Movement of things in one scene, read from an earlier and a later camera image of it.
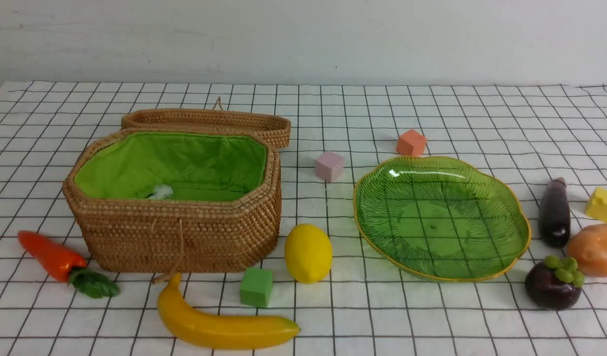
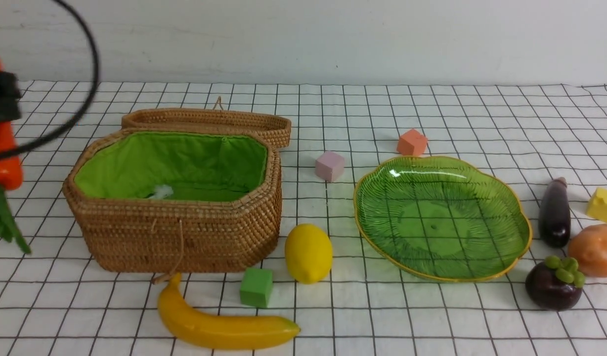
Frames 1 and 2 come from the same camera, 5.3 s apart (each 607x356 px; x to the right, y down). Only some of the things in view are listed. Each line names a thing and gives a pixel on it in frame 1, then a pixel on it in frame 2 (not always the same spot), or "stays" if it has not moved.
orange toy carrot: [67, 267] -> [3, 176]
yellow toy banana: [221, 331] stays
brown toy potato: [596, 247] stays
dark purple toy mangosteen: [554, 283] stays
